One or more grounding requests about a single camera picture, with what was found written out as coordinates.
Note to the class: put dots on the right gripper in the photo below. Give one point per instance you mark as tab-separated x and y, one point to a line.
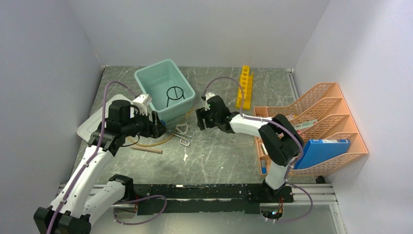
201	113

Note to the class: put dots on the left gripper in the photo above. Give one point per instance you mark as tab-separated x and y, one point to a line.
151	129

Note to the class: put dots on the black wire ring stand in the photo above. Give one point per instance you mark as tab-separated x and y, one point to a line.
174	93

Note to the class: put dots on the yellow test tube rack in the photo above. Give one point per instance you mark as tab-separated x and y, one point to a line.
244	94

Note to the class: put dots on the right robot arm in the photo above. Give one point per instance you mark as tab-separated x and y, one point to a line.
281	141

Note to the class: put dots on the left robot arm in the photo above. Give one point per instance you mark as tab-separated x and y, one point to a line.
72	211

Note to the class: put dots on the wooden dowel rod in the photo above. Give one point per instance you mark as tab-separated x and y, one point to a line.
146	149

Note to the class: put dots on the mint green plastic bin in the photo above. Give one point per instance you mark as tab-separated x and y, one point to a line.
156	79

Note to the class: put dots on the amber rubber tubing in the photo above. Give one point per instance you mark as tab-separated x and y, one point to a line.
164	138

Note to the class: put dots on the clear acrylic tube rack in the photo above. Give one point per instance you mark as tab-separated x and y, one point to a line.
247	142

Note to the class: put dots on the white plastic bin lid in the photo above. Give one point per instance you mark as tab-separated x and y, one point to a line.
93	123

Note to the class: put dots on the blue binder folder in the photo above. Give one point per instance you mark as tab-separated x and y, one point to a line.
319	150

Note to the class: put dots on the orange mesh file organizer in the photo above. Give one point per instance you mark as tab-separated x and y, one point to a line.
325	103

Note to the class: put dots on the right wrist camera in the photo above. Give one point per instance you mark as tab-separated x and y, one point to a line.
207	96

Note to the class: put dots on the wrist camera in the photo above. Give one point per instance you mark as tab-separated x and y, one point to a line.
207	96
142	102

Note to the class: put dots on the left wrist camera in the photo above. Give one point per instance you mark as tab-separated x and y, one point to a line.
142	102

